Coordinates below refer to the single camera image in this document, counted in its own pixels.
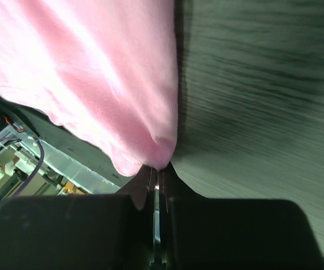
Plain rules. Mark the slotted white cable duct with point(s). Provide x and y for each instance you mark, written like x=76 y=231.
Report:
x=77 y=173

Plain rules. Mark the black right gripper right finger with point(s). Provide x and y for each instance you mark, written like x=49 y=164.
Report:
x=208 y=233

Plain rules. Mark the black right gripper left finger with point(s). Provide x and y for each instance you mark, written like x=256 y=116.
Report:
x=105 y=231

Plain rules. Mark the light pink t shirt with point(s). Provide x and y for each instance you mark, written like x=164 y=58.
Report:
x=104 y=70

